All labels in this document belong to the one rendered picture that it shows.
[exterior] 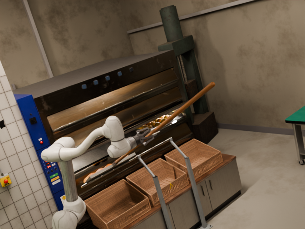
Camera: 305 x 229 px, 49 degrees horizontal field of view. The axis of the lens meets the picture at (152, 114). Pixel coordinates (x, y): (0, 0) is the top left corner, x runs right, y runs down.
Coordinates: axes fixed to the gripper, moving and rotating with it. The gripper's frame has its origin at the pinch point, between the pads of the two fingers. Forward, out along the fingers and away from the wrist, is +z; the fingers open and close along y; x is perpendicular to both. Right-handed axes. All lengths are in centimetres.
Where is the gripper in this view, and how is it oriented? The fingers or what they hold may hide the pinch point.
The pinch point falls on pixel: (154, 131)
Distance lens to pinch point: 258.9
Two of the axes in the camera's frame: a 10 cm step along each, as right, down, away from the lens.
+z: 7.7, -3.6, 5.4
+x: 4.1, -3.8, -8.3
